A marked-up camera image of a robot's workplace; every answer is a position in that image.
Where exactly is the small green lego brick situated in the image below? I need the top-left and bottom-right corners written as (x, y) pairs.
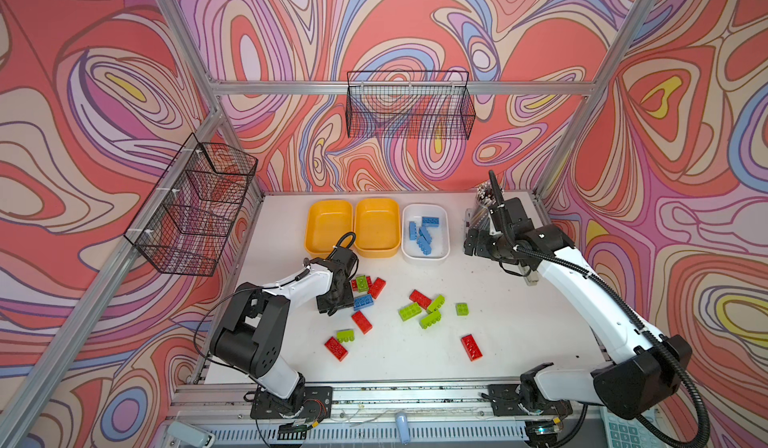
top-left (455, 303), bottom-right (469, 316)
top-left (355, 275), bottom-right (370, 293)
top-left (336, 329), bottom-right (355, 343)

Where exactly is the right yellow plastic bin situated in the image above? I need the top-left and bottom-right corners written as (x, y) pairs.
top-left (354, 197), bottom-right (402, 258)

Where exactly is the clear cup of pencils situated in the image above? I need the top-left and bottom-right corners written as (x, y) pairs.
top-left (467, 181), bottom-right (496, 230)

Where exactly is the red lego brick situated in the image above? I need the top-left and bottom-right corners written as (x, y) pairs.
top-left (350, 275), bottom-right (371, 293)
top-left (409, 290), bottom-right (432, 310)
top-left (368, 277), bottom-right (386, 300)
top-left (324, 337), bottom-right (348, 362)
top-left (352, 311), bottom-right (373, 334)
top-left (460, 334), bottom-right (483, 362)

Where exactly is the black and silver stapler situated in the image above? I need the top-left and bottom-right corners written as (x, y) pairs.
top-left (524, 270), bottom-right (539, 286)

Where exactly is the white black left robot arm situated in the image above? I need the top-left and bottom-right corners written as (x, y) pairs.
top-left (209, 246), bottom-right (358, 403)

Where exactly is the black wire basket wall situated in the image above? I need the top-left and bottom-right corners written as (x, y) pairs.
top-left (123, 134), bottom-right (258, 277)
top-left (345, 68), bottom-right (476, 140)

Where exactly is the yellow plastic bin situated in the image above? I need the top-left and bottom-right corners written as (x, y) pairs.
top-left (305, 199), bottom-right (353, 257)
top-left (354, 197), bottom-right (402, 258)

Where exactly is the black wire basket left wall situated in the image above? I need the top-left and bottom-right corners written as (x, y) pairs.
top-left (123, 134), bottom-right (258, 277)

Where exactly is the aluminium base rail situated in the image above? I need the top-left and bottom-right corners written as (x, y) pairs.
top-left (161, 378), bottom-right (631, 448)

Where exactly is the black wire basket back wall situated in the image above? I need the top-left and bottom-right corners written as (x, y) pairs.
top-left (345, 68), bottom-right (476, 140)

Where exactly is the left yellow plastic bin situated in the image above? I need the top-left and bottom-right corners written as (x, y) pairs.
top-left (305, 199), bottom-right (353, 257)

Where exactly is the white device bottom left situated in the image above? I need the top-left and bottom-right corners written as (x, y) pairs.
top-left (167, 421), bottom-right (216, 448)

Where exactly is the white plastic bin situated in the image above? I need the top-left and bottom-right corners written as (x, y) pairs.
top-left (401, 203), bottom-right (450, 265)

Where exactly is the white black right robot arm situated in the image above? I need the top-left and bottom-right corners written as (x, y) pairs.
top-left (464, 195), bottom-right (711, 447)

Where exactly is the white desk calculator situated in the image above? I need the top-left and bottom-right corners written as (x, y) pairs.
top-left (600, 407), bottom-right (666, 448)

